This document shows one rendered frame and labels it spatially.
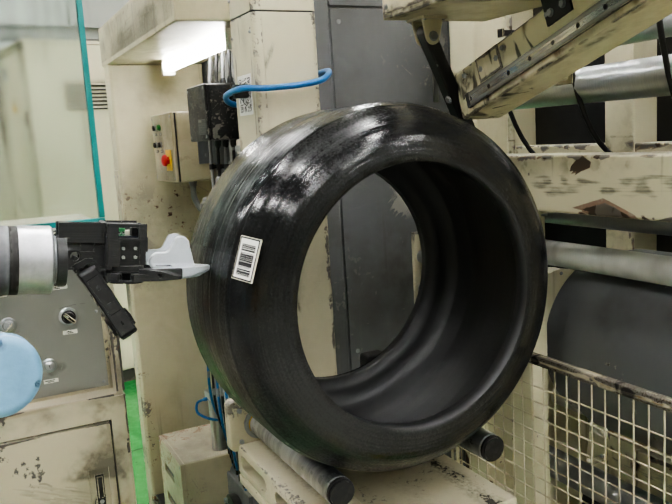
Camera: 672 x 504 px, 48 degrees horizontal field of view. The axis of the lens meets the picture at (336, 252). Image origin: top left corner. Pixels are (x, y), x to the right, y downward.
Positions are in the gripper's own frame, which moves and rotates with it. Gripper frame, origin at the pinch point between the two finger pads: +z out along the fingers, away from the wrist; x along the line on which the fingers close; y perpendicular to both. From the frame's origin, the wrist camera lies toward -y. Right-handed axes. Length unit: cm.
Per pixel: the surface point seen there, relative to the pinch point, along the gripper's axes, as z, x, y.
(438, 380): 48, 9, -22
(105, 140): 47, 361, 30
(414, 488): 40, 2, -39
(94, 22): 134, 973, 205
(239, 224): 3.3, -6.7, 7.4
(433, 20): 50, 20, 45
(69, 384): -10, 64, -33
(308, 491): 18.4, -0.2, -35.7
